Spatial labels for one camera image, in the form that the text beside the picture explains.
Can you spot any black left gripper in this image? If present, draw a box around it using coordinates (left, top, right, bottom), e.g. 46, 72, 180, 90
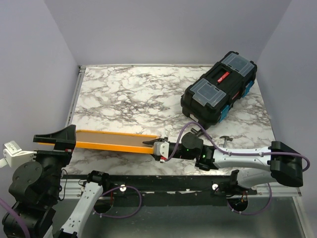
30, 124, 77, 201

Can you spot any orange wooden picture frame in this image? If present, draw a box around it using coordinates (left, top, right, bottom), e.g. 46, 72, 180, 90
37, 129, 161, 155

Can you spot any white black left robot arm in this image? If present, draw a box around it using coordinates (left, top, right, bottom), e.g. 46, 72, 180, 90
2, 124, 110, 238

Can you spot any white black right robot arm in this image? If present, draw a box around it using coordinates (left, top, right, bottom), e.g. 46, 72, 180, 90
142, 132, 303, 194

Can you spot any grey metal clamp tool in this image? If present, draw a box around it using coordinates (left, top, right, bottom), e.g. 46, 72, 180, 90
191, 128, 233, 147

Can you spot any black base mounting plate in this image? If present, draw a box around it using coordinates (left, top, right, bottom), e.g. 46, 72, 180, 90
59, 173, 257, 208

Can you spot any black plastic toolbox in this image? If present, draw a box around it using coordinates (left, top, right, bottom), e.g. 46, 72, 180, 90
180, 51, 258, 129

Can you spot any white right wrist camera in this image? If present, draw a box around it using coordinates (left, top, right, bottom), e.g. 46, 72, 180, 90
153, 141, 169, 163

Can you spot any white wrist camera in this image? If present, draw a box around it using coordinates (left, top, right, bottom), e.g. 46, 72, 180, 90
0, 141, 36, 168
153, 141, 169, 163

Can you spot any aluminium extrusion rail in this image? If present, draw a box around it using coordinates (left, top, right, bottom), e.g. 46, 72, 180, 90
59, 179, 302, 199

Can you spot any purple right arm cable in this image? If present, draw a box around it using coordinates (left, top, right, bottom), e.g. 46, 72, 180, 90
160, 121, 311, 216

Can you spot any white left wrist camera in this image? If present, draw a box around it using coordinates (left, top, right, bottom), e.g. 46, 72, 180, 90
0, 141, 36, 168

